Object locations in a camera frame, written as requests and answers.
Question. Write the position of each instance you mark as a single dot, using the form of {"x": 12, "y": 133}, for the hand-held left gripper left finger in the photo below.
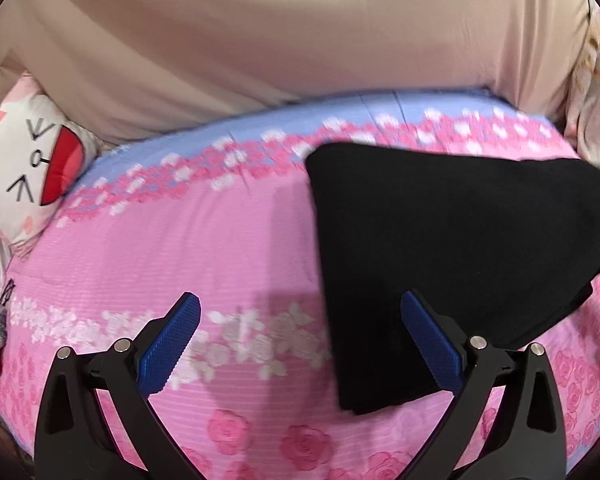
{"x": 172, "y": 340}

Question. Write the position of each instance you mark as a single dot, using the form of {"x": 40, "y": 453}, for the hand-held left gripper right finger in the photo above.
{"x": 432, "y": 340}

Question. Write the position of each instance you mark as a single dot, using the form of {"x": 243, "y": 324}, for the black pants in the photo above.
{"x": 455, "y": 240}

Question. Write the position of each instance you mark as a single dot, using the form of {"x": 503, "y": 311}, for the pink floral bedsheet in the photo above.
{"x": 180, "y": 240}

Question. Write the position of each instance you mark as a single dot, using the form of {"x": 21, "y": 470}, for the cat face pillow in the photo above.
{"x": 25, "y": 170}

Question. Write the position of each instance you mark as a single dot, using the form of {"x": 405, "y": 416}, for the pale floral cloth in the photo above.
{"x": 597, "y": 110}

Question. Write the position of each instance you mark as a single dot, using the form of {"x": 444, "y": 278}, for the beige cloth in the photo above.
{"x": 280, "y": 35}

